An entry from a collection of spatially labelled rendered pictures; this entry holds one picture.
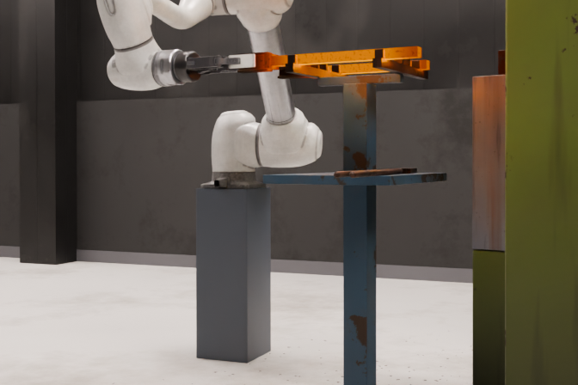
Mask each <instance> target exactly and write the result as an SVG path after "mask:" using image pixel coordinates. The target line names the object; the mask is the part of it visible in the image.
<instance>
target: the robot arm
mask: <svg viewBox="0 0 578 385"><path fill-rule="evenodd" d="M96 2H97V8H98V11H99V14H100V17H101V21H102V24H103V27H104V29H105V31H106V33H107V36H108V38H109V39H110V41H111V43H112V45H113V47H114V52H115V54H114V55H113V56H112V57H111V59H110V60H109V62H108V66H107V73H108V78H109V80H110V81H111V83H112V84H113V85H115V86H117V87H119V88H122V89H129V90H153V89H158V88H161V87H168V86H177V85H183V84H184V83H191V82H196V81H198V80H199V79H200V77H201V74H204V75H211V74H218V73H230V72H237V71H238V70H239V68H249V67H255V54H242V55H230V56H229V58H228V57H227V56H223V57H221V56H220V55H218V56H210V57H200V56H199V55H198V54H197V53H196V52H183V51H182V50H178V49H176V50H161V49H160V47H159V46H158V45H157V43H156V41H155V40H154V38H153V35H152V32H151V17H152V15H154V16H156V17H157V18H159V19H160V20H162V21H164V22H165V23H167V24H168V25H170V26H171V27H173V28H177V29H187V28H191V27H192V26H194V25H195V24H197V23H198V22H200V21H203V20H205V19H206V18H207V17H208V16H209V15H211V16H213V15H237V18H238V19H239V20H240V22H241V23H242V24H243V26H244V27H245V28H246V29H248V33H249V40H250V44H251V48H252V52H271V53H272V54H276V55H279V56H281V55H285V51H284V47H283V42H282V38H281V32H280V24H279V23H280V20H281V17H282V13H285V12H286V11H288V10H289V9H290V8H291V6H292V3H293V0H181V1H180V4H179V6H178V5H176V4H175V3H172V2H171V1H170V0H96ZM279 75H280V70H273V71H272V72H257V76H258V80H259V84H260V88H261V95H262V99H263V103H264V107H265V111H266V114H265V116H264V117H263V119H262V121H261V123H256V122H255V117H254V116H253V115H252V114H251V113H248V112H247V111H243V110H238V111H229V112H224V113H221V115H220V116H219V118H218V119H217V121H216V124H215V126H214V129H213V133H212V181H211V182H207V183H204V184H201V185H200V188H230V189H249V188H259V187H266V184H263V183H262V182H259V181H256V180H255V168H259V167H270V168H294V167H300V166H304V165H307V164H310V163H312V162H314V161H315V160H316V159H317V158H319V157H320V156H321V154H322V148H323V134H322V132H321V131H320V129H319V128H318V127H317V126H316V125H315V124H313V123H309V122H308V121H307V119H306V118H305V116H304V114H303V113H302V112H301V111H300V110H298V109H297V108H296V107H295V106H294V102H293V98H292V89H291V84H290V80H289V79H279V78H278V76H279Z"/></svg>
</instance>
